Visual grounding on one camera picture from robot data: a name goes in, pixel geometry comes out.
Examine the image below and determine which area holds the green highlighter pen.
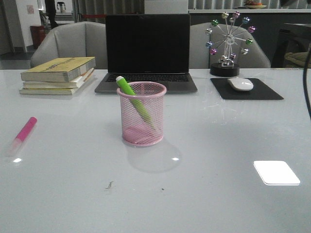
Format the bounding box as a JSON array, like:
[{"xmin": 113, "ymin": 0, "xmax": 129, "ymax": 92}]
[{"xmin": 116, "ymin": 76, "xmax": 156, "ymax": 130}]

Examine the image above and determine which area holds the pink highlighter pen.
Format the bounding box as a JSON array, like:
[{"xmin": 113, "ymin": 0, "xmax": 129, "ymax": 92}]
[{"xmin": 7, "ymin": 116, "xmax": 37, "ymax": 157}]

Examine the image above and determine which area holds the pink mesh pen holder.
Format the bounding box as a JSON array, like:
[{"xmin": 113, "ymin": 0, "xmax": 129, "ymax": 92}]
[{"xmin": 116, "ymin": 76, "xmax": 167, "ymax": 147}]

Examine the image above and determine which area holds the grey open laptop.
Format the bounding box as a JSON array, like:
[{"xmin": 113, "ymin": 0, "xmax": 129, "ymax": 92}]
[{"xmin": 95, "ymin": 14, "xmax": 197, "ymax": 94}]

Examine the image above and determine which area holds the ferris wheel desk ornament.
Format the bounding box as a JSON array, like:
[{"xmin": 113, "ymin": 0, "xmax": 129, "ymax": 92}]
[{"xmin": 206, "ymin": 11, "xmax": 254, "ymax": 77}]

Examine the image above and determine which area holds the middle cream book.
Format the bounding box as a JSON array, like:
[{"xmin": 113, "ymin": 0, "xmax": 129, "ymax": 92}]
[{"xmin": 23, "ymin": 68, "xmax": 94, "ymax": 89}]

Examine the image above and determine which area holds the white computer mouse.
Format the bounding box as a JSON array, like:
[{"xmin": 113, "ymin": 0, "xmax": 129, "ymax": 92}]
[{"xmin": 227, "ymin": 77, "xmax": 254, "ymax": 91}]

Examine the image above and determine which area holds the grey chair behind ornament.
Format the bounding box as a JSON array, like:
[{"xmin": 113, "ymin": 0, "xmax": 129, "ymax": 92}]
[{"xmin": 189, "ymin": 22, "xmax": 271, "ymax": 69}]

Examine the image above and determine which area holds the top yellow book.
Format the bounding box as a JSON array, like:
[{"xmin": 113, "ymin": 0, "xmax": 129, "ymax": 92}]
[{"xmin": 20, "ymin": 57, "xmax": 96, "ymax": 82}]

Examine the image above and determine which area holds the yellow book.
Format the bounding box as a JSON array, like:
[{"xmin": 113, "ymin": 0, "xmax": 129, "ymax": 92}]
[
  {"xmin": 20, "ymin": 57, "xmax": 96, "ymax": 82},
  {"xmin": 19, "ymin": 74, "xmax": 93, "ymax": 95}
]

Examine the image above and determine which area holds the grey chair behind books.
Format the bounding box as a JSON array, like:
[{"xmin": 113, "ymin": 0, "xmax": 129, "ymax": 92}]
[{"xmin": 30, "ymin": 21, "xmax": 108, "ymax": 69}]

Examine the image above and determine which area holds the black mouse pad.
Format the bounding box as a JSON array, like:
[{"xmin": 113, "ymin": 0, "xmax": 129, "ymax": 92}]
[{"xmin": 210, "ymin": 78, "xmax": 284, "ymax": 100}]

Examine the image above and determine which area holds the bottom yellow book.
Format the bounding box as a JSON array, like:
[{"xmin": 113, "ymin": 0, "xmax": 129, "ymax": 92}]
[{"xmin": 19, "ymin": 74, "xmax": 93, "ymax": 95}]

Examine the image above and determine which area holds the red trash bin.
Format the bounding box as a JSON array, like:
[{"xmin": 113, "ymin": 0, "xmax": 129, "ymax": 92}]
[{"xmin": 30, "ymin": 25, "xmax": 46, "ymax": 49}]

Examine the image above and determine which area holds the fruit bowl on counter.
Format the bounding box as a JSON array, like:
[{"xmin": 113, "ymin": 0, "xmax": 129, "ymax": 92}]
[{"xmin": 244, "ymin": 0, "xmax": 266, "ymax": 9}]

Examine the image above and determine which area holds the person in black trousers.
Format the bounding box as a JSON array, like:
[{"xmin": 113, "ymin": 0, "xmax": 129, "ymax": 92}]
[{"xmin": 44, "ymin": 0, "xmax": 58, "ymax": 29}]

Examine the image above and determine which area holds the black cable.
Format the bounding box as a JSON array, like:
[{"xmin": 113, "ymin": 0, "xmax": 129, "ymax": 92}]
[{"xmin": 302, "ymin": 46, "xmax": 311, "ymax": 121}]

